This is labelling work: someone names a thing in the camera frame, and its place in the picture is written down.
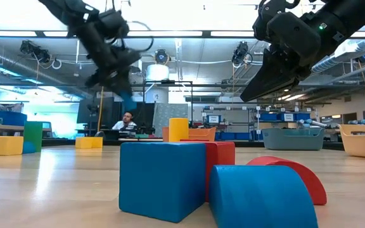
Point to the black ceiling device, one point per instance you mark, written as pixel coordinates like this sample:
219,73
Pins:
35,50
241,52
162,57

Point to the metal shelving rack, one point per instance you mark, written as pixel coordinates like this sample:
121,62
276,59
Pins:
249,109

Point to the blue half-cylinder block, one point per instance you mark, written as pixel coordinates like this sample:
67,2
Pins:
28,149
258,199

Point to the green tall block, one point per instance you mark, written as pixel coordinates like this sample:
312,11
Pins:
33,133

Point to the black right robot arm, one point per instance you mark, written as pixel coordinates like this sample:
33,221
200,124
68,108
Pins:
353,19

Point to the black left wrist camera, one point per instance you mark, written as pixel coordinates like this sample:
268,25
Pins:
114,23

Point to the orange plastic bin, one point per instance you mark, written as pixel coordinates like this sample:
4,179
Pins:
201,133

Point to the white cylindrical tank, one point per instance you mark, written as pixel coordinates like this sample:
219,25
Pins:
157,73

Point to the yellow plastic bin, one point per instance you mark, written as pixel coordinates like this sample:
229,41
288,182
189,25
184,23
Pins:
363,145

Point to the yellow cylinder block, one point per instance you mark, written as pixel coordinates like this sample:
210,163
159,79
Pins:
178,130

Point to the grey-blue plastic bin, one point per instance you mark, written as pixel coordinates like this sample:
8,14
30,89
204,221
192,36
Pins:
293,141

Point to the blue cube block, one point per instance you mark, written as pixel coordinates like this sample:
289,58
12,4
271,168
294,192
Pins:
160,180

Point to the blue storage crate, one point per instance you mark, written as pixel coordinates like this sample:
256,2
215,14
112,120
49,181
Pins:
9,118

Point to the dark computer monitor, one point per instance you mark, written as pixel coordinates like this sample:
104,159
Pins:
85,111

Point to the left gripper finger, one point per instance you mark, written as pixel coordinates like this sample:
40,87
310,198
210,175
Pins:
120,84
96,79

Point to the black overhead beam with lights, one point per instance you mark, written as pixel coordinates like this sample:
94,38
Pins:
206,33

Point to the black aluminium table frame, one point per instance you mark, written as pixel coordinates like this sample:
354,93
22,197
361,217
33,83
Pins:
249,144

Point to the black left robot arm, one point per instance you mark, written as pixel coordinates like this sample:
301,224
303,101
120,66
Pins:
74,12

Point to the grey panel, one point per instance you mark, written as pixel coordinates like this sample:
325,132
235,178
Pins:
170,111

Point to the silver ventilation duct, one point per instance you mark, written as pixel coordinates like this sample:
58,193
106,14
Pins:
334,60

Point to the person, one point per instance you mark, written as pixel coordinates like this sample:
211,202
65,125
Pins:
126,118

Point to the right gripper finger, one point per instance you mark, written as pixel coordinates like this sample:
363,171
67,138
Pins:
268,79
303,77

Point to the yellow cube block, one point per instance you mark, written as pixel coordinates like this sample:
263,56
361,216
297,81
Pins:
89,143
5,145

